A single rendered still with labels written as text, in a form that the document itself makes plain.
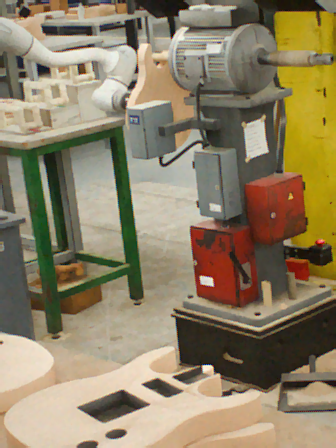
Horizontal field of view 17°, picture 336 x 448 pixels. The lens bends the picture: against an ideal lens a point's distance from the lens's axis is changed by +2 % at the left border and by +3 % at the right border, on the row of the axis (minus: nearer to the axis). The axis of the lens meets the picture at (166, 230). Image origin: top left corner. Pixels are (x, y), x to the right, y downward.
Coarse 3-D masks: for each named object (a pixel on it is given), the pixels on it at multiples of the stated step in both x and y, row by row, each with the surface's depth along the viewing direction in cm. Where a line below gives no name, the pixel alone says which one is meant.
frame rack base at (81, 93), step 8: (72, 80) 554; (96, 80) 544; (56, 88) 546; (72, 88) 536; (80, 88) 535; (88, 88) 538; (96, 88) 541; (56, 96) 548; (72, 96) 538; (80, 96) 536; (88, 96) 538; (80, 104) 536; (88, 104) 539; (80, 112) 537; (88, 112) 540; (96, 112) 542; (104, 112) 545; (88, 120) 540
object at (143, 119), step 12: (132, 108) 446; (144, 108) 443; (156, 108) 447; (168, 108) 451; (132, 120) 447; (144, 120) 443; (156, 120) 447; (168, 120) 452; (132, 132) 449; (144, 132) 444; (156, 132) 448; (132, 144) 451; (144, 144) 446; (156, 144) 449; (168, 144) 453; (192, 144) 450; (144, 156) 448; (156, 156) 450; (180, 156) 454
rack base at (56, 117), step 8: (40, 104) 543; (72, 104) 534; (24, 112) 543; (32, 112) 538; (40, 112) 533; (48, 112) 527; (56, 112) 529; (64, 112) 531; (72, 112) 534; (32, 120) 540; (48, 120) 529; (56, 120) 529; (64, 120) 532; (72, 120) 535; (80, 120) 537
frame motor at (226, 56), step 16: (176, 32) 458; (192, 32) 453; (208, 32) 446; (224, 32) 440; (240, 32) 433; (256, 32) 436; (176, 48) 454; (192, 48) 449; (208, 48) 440; (224, 48) 436; (240, 48) 432; (256, 48) 436; (272, 48) 443; (176, 64) 455; (192, 64) 445; (208, 64) 442; (224, 64) 436; (240, 64) 433; (256, 64) 436; (176, 80) 459; (192, 80) 453; (208, 80) 446; (224, 80) 441; (240, 80) 435; (256, 80) 440; (224, 96) 445
